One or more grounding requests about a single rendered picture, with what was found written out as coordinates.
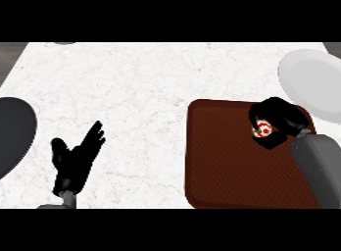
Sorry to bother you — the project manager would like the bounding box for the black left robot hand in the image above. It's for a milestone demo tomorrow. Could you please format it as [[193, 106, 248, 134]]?
[[50, 120, 106, 198]]

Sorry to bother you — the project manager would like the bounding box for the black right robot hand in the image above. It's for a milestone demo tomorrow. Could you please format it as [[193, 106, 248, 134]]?
[[247, 96, 312, 151]]

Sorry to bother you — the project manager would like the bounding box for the red and white cupcake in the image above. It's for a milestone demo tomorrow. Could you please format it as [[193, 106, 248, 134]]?
[[251, 119, 275, 139]]

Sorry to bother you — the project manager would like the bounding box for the white round plate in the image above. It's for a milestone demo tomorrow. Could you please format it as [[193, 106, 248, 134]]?
[[276, 48, 341, 126]]

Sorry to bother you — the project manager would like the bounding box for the brown rectangular tray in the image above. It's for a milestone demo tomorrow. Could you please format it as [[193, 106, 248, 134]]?
[[183, 98, 322, 210]]

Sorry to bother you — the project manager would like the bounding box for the dark grey round pan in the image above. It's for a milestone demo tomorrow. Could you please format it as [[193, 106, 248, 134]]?
[[0, 96, 38, 203]]

